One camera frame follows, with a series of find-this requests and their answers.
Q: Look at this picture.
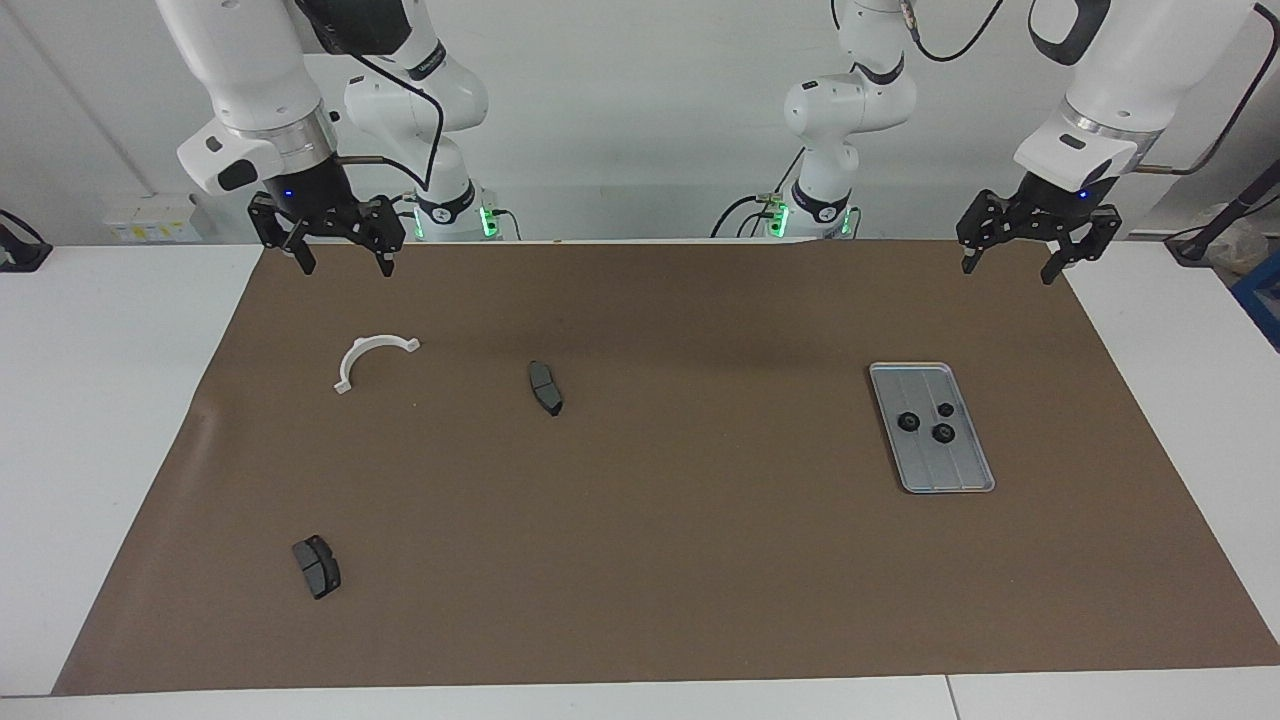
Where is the clear plastic bag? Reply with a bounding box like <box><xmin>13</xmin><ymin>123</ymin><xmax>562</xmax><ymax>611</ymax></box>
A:
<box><xmin>1205</xmin><ymin>215</ymin><xmax>1266</xmax><ymax>276</ymax></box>

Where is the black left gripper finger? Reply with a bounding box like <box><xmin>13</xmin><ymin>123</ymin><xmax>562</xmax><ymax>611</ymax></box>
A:
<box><xmin>957</xmin><ymin>188</ymin><xmax>1013</xmax><ymax>276</ymax></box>
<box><xmin>1040</xmin><ymin>205</ymin><xmax>1122</xmax><ymax>287</ymax></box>

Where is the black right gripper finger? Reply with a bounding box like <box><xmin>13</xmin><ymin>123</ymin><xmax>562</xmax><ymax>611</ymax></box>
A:
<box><xmin>250</xmin><ymin>195</ymin><xmax>317</xmax><ymax>277</ymax></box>
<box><xmin>358</xmin><ymin>197</ymin><xmax>406</xmax><ymax>279</ymax></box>

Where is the silver metal tray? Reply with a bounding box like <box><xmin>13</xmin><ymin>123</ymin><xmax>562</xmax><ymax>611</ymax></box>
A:
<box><xmin>868</xmin><ymin>362</ymin><xmax>996</xmax><ymax>495</ymax></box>

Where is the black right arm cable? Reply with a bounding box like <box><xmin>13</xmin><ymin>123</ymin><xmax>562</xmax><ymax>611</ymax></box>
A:
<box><xmin>335</xmin><ymin>45</ymin><xmax>446</xmax><ymax>193</ymax></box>

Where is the black tripod pole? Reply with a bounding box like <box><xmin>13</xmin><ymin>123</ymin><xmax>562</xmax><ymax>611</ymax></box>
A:
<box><xmin>1165</xmin><ymin>160</ymin><xmax>1280</xmax><ymax>263</ymax></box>

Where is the white curved plastic bracket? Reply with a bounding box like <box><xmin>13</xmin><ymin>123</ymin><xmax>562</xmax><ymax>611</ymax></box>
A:
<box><xmin>334</xmin><ymin>334</ymin><xmax>422</xmax><ymax>395</ymax></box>

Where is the black stand foot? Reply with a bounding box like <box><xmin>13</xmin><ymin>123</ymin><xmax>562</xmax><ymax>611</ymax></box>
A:
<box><xmin>0</xmin><ymin>210</ymin><xmax>53</xmax><ymax>273</ymax></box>

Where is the long dark grey brake pad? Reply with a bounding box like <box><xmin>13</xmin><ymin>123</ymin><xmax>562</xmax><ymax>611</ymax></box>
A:
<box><xmin>527</xmin><ymin>360</ymin><xmax>565</xmax><ymax>418</ymax></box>

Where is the white wall socket box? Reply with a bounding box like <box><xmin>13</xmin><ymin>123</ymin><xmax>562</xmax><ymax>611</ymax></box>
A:
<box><xmin>103</xmin><ymin>195</ymin><xmax>201</xmax><ymax>244</ymax></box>

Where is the brown paper table mat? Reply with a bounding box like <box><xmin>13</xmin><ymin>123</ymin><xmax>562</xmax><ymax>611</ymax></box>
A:
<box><xmin>52</xmin><ymin>240</ymin><xmax>1280</xmax><ymax>696</ymax></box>

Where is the blue crate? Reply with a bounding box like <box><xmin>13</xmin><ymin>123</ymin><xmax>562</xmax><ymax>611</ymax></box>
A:
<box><xmin>1232</xmin><ymin>250</ymin><xmax>1280</xmax><ymax>351</ymax></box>

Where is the black base cable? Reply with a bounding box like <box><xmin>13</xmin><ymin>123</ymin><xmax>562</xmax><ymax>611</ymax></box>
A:
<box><xmin>712</xmin><ymin>150</ymin><xmax>801</xmax><ymax>239</ymax></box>

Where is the short dark grey brake pad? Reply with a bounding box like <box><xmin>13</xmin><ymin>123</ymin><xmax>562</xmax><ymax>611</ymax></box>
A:
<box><xmin>292</xmin><ymin>535</ymin><xmax>342</xmax><ymax>600</ymax></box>

